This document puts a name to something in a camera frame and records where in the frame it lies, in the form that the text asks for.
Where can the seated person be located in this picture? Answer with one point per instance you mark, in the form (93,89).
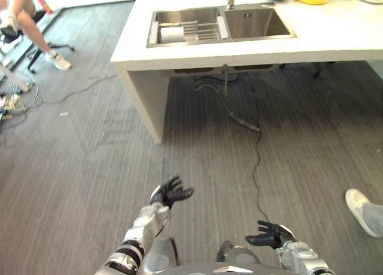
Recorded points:
(33,27)

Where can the red fire extinguisher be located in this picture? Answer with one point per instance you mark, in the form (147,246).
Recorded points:
(44,1)

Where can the stainless steel double sink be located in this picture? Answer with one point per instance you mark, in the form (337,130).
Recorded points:
(221,25)

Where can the white kitchen island counter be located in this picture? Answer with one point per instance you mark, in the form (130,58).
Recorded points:
(299,45)

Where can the cluttered power strip pile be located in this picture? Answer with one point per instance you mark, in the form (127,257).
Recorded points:
(10,104)

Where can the silver robot body and legs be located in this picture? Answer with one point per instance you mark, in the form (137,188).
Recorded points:
(209,261)

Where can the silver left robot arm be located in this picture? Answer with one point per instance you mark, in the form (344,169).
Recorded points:
(136,240)

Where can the white plate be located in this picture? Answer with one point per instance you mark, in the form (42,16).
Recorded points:
(171,34)

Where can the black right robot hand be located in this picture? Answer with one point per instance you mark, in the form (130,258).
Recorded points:
(270,235)

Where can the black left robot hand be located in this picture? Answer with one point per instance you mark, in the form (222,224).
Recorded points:
(171,194)

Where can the metal dish drying rack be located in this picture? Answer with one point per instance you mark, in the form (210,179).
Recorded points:
(191,31)

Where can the white desk leg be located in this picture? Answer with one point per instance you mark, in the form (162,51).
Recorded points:
(13,77)

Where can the black office chair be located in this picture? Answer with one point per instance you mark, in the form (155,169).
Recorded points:
(36,46)

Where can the standing person's foot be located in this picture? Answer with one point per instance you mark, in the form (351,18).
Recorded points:
(363,212)

